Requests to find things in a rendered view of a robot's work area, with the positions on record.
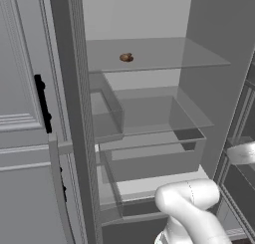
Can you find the short black cupboard handle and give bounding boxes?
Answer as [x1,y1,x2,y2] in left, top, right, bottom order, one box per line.
[59,166,68,203]

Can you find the long black cupboard handle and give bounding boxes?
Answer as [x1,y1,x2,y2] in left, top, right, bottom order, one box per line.
[33,74,54,134]

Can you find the grey low cupboard door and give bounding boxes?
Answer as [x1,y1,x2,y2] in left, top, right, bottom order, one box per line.
[0,144,88,244]

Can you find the grey tall cupboard door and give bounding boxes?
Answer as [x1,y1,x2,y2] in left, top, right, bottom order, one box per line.
[0,0,69,151]

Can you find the clear low fridge drawer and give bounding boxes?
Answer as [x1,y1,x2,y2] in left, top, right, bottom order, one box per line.
[99,167,173,227]

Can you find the clear fridge door bin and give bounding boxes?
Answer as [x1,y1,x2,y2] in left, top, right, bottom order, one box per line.
[88,72,126,144]

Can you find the grey left fridge door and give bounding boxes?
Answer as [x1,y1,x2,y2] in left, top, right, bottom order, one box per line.
[48,0,104,244]

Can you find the brown mushroom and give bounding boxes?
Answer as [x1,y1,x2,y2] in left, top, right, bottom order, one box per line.
[119,52,134,64]

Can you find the clear fridge crisper drawer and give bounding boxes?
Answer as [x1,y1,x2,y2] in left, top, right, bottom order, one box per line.
[99,127,207,184]

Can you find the grey fridge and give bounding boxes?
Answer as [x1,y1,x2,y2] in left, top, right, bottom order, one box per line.
[81,0,255,244]

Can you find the large glass fridge shelf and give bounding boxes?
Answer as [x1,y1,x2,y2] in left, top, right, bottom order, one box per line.
[86,37,232,74]

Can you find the small glass fridge shelf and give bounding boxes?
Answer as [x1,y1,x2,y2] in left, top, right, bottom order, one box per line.
[112,85,215,137]

